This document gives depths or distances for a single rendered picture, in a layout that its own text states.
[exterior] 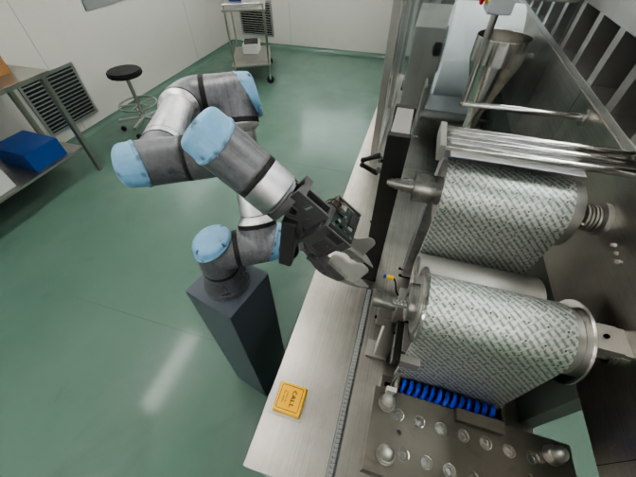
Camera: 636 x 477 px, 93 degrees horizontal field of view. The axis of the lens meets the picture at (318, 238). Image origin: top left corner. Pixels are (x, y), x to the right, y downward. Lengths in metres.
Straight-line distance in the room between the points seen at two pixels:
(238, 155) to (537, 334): 0.54
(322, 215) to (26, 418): 2.10
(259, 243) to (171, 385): 1.28
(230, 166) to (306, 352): 0.64
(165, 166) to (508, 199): 0.62
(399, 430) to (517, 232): 0.48
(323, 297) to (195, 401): 1.13
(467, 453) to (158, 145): 0.81
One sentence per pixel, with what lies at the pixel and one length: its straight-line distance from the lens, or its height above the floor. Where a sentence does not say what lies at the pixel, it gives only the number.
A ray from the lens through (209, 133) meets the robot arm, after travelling 0.43.
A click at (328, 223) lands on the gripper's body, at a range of 0.43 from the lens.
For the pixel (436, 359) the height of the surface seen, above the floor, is 1.17.
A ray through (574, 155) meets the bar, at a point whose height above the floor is 1.45.
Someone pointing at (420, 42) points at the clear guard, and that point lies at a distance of 1.35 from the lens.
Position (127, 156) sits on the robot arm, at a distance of 0.56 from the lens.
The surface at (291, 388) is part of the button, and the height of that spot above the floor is 0.92.
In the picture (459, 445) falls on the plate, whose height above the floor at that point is 1.03.
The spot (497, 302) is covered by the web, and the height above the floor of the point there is 1.31.
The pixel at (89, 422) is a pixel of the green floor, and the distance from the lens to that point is 2.14.
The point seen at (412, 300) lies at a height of 1.28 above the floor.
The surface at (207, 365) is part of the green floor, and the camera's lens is 1.97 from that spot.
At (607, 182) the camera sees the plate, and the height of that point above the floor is 1.38.
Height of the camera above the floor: 1.77
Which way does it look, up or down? 48 degrees down
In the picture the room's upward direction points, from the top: straight up
